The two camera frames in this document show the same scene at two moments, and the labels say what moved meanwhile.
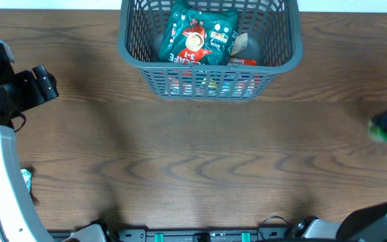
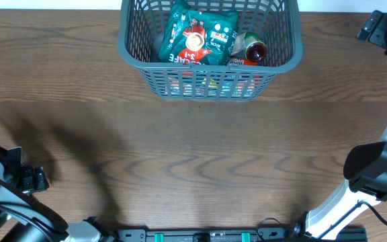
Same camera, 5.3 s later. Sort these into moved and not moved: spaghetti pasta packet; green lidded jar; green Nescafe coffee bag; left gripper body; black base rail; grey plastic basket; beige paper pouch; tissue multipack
Moved: spaghetti pasta packet; left gripper body; green lidded jar
Not moved: black base rail; grey plastic basket; beige paper pouch; tissue multipack; green Nescafe coffee bag
